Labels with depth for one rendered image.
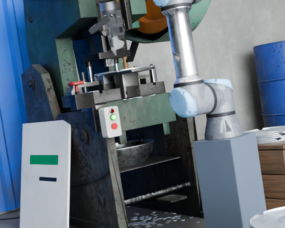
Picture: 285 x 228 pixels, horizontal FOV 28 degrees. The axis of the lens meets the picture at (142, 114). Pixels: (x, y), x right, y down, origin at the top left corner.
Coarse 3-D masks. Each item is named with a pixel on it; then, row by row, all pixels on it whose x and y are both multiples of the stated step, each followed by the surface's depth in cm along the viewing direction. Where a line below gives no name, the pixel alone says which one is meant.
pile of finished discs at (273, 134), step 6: (276, 126) 286; (282, 126) 285; (246, 132) 285; (258, 132) 273; (264, 132) 269; (270, 132) 268; (276, 132) 266; (282, 132) 263; (258, 138) 267; (264, 138) 261; (270, 138) 260; (276, 138) 264; (282, 138) 260
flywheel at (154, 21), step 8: (152, 0) 314; (152, 8) 315; (160, 8) 309; (144, 16) 322; (152, 16) 316; (160, 16) 310; (144, 24) 318; (152, 24) 311; (160, 24) 306; (144, 32) 319; (152, 32) 312; (160, 32) 309
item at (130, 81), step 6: (120, 72) 271; (126, 72) 267; (132, 72) 275; (114, 78) 280; (120, 78) 276; (126, 78) 276; (132, 78) 278; (120, 84) 277; (126, 84) 276; (132, 84) 278; (138, 84) 280; (126, 90) 276; (132, 90) 278; (138, 90) 279; (126, 96) 276; (132, 96) 278
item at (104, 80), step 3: (102, 75) 284; (96, 78) 290; (99, 78) 287; (102, 78) 285; (105, 78) 285; (108, 78) 286; (111, 78) 287; (99, 81) 288; (102, 81) 285; (105, 81) 285; (108, 81) 286; (111, 81) 287; (99, 84) 288
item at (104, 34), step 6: (120, 6) 288; (102, 18) 281; (90, 36) 288; (96, 36) 283; (102, 36) 281; (120, 36) 283; (90, 42) 289; (96, 42) 284; (102, 42) 281; (108, 42) 280; (90, 48) 290; (96, 48) 285; (102, 48) 281; (108, 48) 281; (120, 48) 283; (126, 48) 288; (90, 54) 291
